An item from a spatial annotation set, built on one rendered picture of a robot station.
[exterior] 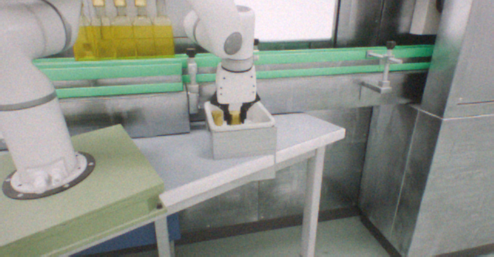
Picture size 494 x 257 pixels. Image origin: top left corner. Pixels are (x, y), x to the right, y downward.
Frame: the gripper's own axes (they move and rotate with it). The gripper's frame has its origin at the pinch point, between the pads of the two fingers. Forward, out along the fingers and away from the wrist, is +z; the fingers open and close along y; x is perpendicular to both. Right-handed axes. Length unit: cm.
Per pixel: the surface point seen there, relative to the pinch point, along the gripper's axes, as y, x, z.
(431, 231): -82, 11, 60
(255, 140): -4.0, 7.7, 2.8
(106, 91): 34.1, -13.7, -2.0
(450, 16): -74, -18, -20
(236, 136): 0.9, 7.4, 1.4
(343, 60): -44, -25, -2
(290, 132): -18.7, -3.1, 10.6
